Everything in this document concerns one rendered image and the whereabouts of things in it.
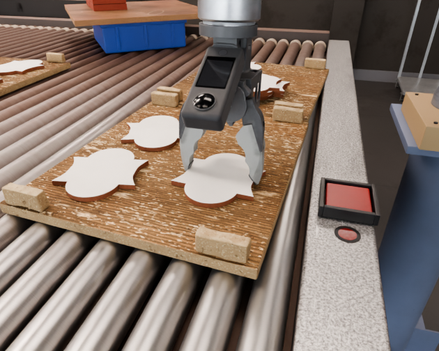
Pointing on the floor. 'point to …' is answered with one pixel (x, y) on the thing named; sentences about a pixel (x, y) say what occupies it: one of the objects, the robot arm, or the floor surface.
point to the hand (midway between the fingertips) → (219, 175)
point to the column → (416, 241)
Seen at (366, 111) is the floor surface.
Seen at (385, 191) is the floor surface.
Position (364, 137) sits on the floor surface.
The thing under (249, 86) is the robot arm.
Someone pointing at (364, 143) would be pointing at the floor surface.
